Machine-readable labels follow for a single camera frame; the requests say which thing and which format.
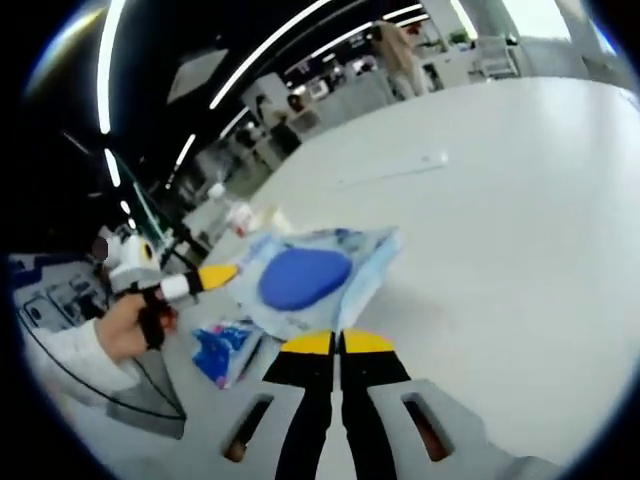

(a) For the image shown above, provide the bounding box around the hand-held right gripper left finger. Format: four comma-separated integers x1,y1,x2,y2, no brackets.
218,329,337,480

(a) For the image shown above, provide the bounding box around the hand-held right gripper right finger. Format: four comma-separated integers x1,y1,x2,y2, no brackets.
340,327,502,480

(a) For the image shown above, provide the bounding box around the clear plastic water bottle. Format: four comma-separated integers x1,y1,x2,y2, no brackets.
207,182,261,239

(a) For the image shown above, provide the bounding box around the blue tissue packet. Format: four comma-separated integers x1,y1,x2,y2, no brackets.
192,319,266,391

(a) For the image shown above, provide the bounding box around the white paper cup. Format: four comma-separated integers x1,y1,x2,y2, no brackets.
260,207,294,236

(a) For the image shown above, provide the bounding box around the clear package with blue pad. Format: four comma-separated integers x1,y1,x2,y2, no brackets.
230,225,405,337

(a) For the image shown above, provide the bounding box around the white tabletop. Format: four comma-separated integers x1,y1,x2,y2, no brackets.
107,74,640,480

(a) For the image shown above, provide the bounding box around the person's left hand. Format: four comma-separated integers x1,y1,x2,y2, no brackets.
96,293,177,361

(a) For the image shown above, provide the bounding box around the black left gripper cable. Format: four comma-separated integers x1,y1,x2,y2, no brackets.
19,309,184,421

